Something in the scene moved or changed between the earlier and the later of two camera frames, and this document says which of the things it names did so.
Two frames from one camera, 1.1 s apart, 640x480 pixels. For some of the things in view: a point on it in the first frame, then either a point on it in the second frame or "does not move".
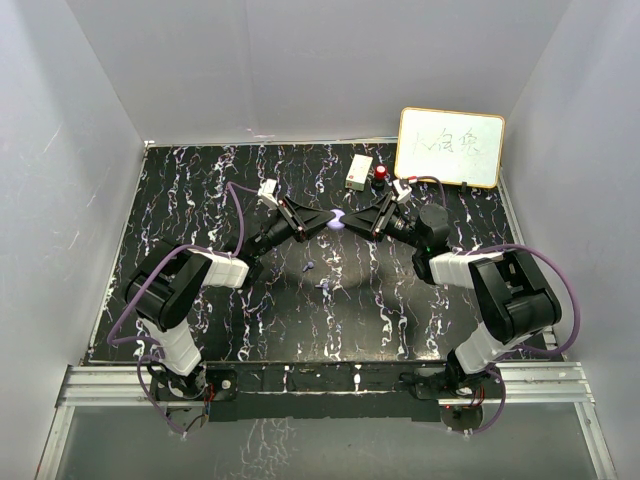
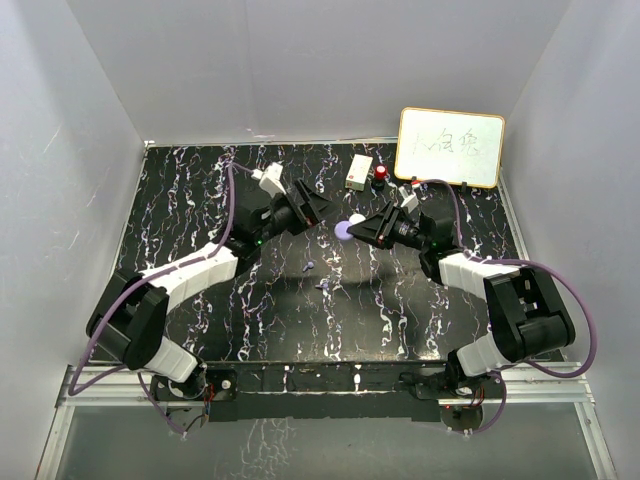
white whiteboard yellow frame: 454,147 does not move
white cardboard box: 359,172 does not move
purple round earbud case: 336,224 to 341,228
